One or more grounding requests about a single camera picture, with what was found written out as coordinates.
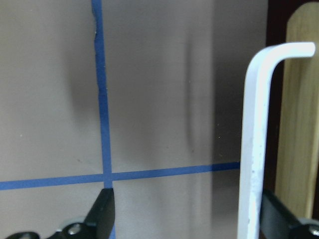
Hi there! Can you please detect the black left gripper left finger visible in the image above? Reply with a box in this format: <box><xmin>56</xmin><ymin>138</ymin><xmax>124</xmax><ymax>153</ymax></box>
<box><xmin>50</xmin><ymin>188</ymin><xmax>115</xmax><ymax>239</ymax></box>

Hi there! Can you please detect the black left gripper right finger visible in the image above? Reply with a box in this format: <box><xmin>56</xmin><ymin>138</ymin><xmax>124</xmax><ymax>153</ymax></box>
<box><xmin>260</xmin><ymin>190</ymin><xmax>319</xmax><ymax>239</ymax></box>

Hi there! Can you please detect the light wooden drawer front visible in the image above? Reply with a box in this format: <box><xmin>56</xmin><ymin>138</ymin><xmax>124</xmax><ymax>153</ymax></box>
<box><xmin>275</xmin><ymin>3</ymin><xmax>319</xmax><ymax>221</ymax></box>

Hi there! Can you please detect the white drawer handle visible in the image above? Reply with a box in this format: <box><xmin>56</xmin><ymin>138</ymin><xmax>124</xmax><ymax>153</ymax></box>
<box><xmin>237</xmin><ymin>42</ymin><xmax>316</xmax><ymax>239</ymax></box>

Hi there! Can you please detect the dark wooden drawer box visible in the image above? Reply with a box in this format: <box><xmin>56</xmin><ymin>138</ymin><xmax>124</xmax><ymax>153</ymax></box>
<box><xmin>264</xmin><ymin>0</ymin><xmax>308</xmax><ymax>191</ymax></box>

